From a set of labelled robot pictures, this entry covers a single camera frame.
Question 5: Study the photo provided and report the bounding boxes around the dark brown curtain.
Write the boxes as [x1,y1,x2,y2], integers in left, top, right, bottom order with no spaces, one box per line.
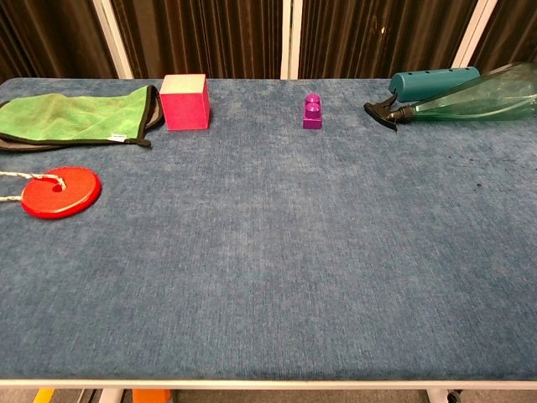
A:
[0,0,537,84]

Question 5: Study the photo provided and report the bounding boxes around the green spray bottle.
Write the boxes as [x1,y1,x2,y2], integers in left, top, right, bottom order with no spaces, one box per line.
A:
[362,61,537,133]

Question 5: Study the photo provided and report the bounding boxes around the teal half-cylinder holder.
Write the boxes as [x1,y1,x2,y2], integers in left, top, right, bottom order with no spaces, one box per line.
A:
[388,65,482,103]

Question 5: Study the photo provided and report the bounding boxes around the red wooden disc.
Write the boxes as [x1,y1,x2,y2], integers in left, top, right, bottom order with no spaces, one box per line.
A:
[20,166,102,221]

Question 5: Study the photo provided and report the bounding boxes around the white frame post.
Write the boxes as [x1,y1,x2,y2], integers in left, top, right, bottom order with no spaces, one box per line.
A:
[451,0,499,68]
[279,0,304,81]
[91,0,134,80]

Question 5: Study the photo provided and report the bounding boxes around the purple toy building block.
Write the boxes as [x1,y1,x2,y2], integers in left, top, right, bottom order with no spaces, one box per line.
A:
[302,93,324,130]

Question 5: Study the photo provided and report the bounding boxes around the green microfiber cloth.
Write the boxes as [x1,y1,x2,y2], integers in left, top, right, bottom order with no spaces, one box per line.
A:
[0,84,161,148]

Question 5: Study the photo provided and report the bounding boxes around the white braided rope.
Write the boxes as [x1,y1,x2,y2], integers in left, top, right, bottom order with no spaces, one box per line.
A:
[0,170,68,206]

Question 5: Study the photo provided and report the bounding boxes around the orange object under table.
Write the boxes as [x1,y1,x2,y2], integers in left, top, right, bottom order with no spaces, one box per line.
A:
[132,389,172,403]

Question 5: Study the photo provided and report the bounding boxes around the pink cube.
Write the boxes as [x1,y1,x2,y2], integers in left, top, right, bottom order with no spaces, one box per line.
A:
[159,73,211,132]

